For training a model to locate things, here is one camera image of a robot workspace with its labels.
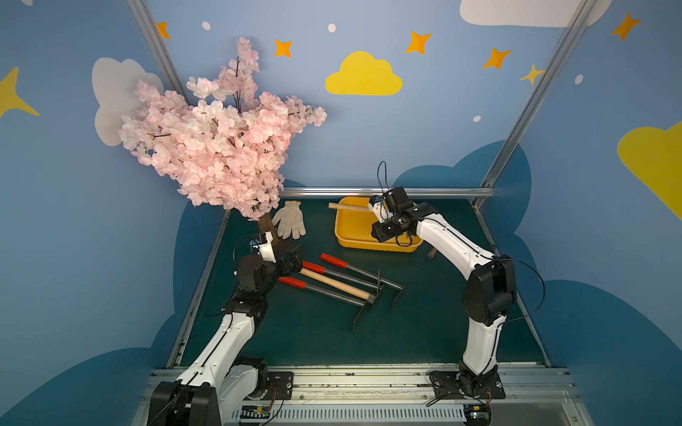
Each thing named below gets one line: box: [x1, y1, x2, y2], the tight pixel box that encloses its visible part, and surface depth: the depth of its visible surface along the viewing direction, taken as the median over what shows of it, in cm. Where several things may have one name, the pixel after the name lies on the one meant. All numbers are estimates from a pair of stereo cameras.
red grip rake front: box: [277, 276, 369, 324], surface depth 93 cm
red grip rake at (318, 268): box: [301, 260, 381, 290], surface depth 98 cm
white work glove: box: [271, 200, 307, 240], surface depth 117 cm
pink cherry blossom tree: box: [118, 37, 327, 237], surface depth 63 cm
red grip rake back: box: [319, 252, 405, 303], surface depth 98 cm
